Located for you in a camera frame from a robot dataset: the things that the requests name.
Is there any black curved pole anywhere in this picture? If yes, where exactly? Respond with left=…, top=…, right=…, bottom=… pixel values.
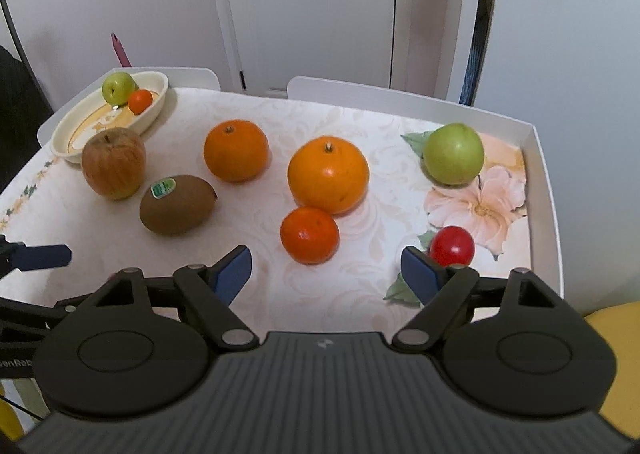
left=0, top=0, right=54, bottom=112

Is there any red tomato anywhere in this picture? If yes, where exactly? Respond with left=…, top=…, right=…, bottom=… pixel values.
left=429, top=226, right=476, bottom=267

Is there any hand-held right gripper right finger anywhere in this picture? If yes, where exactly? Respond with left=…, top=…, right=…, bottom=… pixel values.
left=391, top=245, right=571, bottom=352

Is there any large orange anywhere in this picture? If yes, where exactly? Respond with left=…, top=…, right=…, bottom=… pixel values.
left=287, top=137, right=370, bottom=215

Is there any white panel door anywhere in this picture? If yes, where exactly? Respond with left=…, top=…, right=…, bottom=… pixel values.
left=206, top=0, right=401, bottom=98

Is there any blue striped fabric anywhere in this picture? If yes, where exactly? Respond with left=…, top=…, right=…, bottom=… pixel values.
left=459, top=9, right=490, bottom=105

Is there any yellow stool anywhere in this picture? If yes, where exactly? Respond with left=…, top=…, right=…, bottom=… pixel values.
left=584, top=301, right=640, bottom=439

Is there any medium orange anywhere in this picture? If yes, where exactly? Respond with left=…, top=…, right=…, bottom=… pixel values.
left=203, top=119, right=270, bottom=184

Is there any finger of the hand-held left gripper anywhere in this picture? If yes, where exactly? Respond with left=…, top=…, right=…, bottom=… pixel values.
left=0, top=234, right=72, bottom=280
left=0, top=294, right=98, bottom=331

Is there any small tangerine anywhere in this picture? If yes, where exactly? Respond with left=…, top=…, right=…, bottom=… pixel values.
left=128, top=89, right=153, bottom=115

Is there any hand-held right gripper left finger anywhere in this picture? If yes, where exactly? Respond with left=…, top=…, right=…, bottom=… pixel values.
left=89, top=245, right=261, bottom=350

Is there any striped cloth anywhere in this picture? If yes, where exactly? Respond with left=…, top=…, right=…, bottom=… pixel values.
left=0, top=378, right=48, bottom=437

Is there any large green apple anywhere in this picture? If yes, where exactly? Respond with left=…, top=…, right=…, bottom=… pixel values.
left=423, top=123, right=485, bottom=186

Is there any mandarin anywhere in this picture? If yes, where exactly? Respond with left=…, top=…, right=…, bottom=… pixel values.
left=279, top=207, right=341, bottom=265

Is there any brown kiwi with sticker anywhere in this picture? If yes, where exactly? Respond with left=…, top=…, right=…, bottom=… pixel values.
left=139, top=175, right=218, bottom=236

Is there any small green apple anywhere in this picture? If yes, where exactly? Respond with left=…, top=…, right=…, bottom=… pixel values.
left=102, top=72, right=137, bottom=106

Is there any red yellow apple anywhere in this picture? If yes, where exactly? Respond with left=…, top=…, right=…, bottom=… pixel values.
left=81, top=127, right=147, bottom=201

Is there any cream oval bowl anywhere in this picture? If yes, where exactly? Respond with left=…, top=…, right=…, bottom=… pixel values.
left=50, top=70, right=170, bottom=164

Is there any white door with recess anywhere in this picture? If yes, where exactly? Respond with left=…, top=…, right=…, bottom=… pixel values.
left=475, top=0, right=640, bottom=310

